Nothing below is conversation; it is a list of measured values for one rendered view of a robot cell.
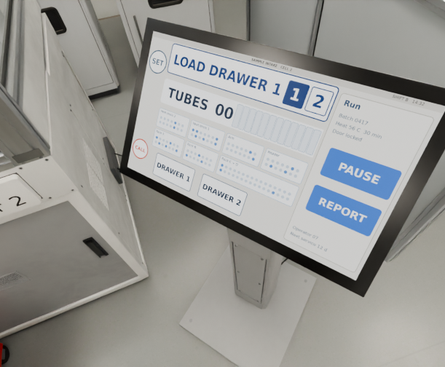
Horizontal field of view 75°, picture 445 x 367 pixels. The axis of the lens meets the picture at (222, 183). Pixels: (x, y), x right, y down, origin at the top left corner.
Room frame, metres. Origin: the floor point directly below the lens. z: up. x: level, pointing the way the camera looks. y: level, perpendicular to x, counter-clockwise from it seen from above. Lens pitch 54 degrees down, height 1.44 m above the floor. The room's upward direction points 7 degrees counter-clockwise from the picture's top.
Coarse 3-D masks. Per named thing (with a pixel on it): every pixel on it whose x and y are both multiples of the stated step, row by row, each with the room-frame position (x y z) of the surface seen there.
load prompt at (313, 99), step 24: (192, 48) 0.49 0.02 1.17; (168, 72) 0.49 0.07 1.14; (192, 72) 0.46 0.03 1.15; (216, 72) 0.44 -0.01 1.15; (240, 72) 0.42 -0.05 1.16; (264, 72) 0.40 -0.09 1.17; (264, 96) 0.38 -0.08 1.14; (288, 96) 0.36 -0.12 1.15; (312, 96) 0.34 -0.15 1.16; (336, 96) 0.33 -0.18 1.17
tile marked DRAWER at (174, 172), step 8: (160, 160) 0.39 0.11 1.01; (168, 160) 0.38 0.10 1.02; (160, 168) 0.38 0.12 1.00; (168, 168) 0.37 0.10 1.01; (176, 168) 0.36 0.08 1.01; (184, 168) 0.36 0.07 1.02; (192, 168) 0.35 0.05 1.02; (160, 176) 0.37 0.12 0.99; (168, 176) 0.36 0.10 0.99; (176, 176) 0.35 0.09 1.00; (184, 176) 0.35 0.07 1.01; (192, 176) 0.34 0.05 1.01; (176, 184) 0.34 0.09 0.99; (184, 184) 0.34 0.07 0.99
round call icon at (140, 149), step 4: (136, 136) 0.44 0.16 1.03; (136, 140) 0.44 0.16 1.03; (140, 140) 0.44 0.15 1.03; (144, 140) 0.43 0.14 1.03; (136, 144) 0.43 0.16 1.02; (140, 144) 0.43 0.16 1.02; (144, 144) 0.43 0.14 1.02; (148, 144) 0.42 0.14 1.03; (132, 148) 0.43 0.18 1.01; (136, 148) 0.43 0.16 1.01; (140, 148) 0.43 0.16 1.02; (144, 148) 0.42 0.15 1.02; (148, 148) 0.42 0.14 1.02; (132, 152) 0.43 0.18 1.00; (136, 152) 0.42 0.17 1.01; (140, 152) 0.42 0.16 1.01; (144, 152) 0.42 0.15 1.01; (148, 152) 0.41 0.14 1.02; (136, 156) 0.42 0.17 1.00; (140, 156) 0.41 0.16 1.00; (144, 156) 0.41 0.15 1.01; (144, 160) 0.40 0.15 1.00
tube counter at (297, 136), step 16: (224, 112) 0.39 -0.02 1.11; (240, 112) 0.38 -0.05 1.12; (256, 112) 0.37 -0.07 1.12; (240, 128) 0.36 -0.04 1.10; (256, 128) 0.35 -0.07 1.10; (272, 128) 0.34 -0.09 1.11; (288, 128) 0.33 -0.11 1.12; (304, 128) 0.32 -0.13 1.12; (288, 144) 0.31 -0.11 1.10; (304, 144) 0.30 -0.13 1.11
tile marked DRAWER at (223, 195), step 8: (208, 176) 0.33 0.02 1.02; (200, 184) 0.32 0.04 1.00; (208, 184) 0.32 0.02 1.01; (216, 184) 0.31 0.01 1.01; (224, 184) 0.31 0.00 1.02; (200, 192) 0.31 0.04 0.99; (208, 192) 0.31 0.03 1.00; (216, 192) 0.30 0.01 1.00; (224, 192) 0.30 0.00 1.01; (232, 192) 0.29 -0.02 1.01; (240, 192) 0.29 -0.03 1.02; (208, 200) 0.30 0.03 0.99; (216, 200) 0.29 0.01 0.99; (224, 200) 0.29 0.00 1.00; (232, 200) 0.28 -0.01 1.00; (240, 200) 0.28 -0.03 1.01; (224, 208) 0.28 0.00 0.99; (232, 208) 0.27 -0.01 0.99; (240, 208) 0.27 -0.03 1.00
